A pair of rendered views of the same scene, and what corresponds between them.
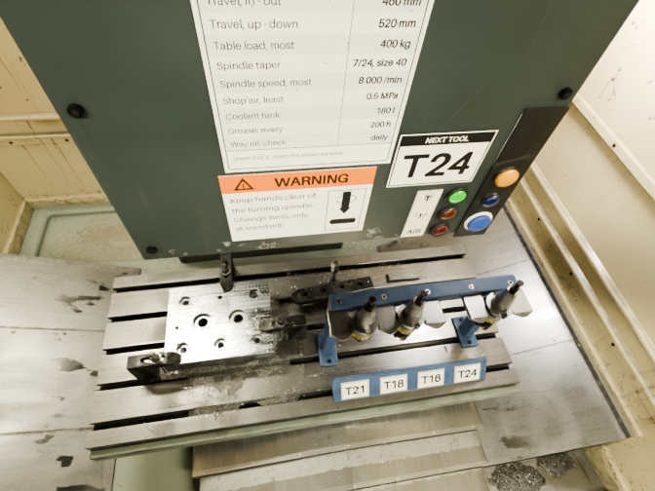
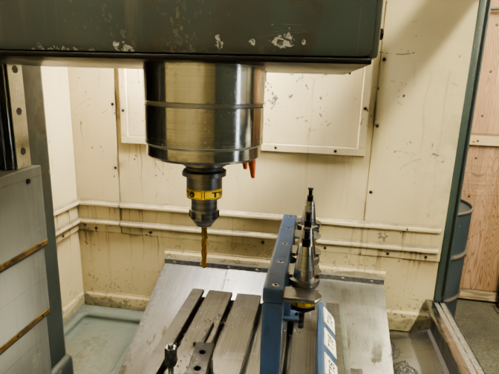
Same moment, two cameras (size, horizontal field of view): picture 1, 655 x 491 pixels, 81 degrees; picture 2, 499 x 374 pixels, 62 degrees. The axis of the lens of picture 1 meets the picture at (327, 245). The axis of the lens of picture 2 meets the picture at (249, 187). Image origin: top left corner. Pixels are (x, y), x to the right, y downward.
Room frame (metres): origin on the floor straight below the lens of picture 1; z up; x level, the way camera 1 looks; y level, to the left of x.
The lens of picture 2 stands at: (0.17, 0.65, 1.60)
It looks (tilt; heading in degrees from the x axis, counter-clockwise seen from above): 14 degrees down; 294
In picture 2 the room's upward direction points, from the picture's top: 2 degrees clockwise
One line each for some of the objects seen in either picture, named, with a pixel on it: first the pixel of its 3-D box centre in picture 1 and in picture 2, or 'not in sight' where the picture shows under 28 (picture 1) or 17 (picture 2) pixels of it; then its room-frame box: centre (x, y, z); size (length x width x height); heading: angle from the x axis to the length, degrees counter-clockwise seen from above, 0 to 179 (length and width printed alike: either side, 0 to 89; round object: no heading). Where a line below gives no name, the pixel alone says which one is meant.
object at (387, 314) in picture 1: (387, 320); (304, 270); (0.38, -0.16, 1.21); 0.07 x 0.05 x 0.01; 15
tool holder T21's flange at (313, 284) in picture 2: (364, 322); (304, 282); (0.37, -0.10, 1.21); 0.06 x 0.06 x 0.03
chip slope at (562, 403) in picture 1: (450, 323); (256, 347); (0.61, -0.48, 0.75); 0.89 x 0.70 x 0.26; 15
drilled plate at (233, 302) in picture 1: (221, 322); not in sight; (0.43, 0.28, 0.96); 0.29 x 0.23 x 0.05; 105
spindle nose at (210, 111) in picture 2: not in sight; (204, 111); (0.45, 0.15, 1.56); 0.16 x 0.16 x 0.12
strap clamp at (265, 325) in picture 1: (283, 326); not in sight; (0.43, 0.10, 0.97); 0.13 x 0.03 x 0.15; 105
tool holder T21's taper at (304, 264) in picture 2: (366, 314); (304, 260); (0.37, -0.10, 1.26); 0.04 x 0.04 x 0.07
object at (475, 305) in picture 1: (476, 309); (307, 234); (0.44, -0.37, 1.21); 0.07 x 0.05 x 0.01; 15
